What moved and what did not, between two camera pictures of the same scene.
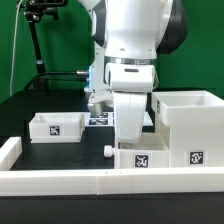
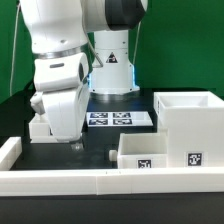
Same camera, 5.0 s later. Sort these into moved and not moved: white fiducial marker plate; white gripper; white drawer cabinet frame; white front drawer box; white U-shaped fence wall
Moved: white front drawer box; white gripper
Not moved: white fiducial marker plate; white U-shaped fence wall; white drawer cabinet frame
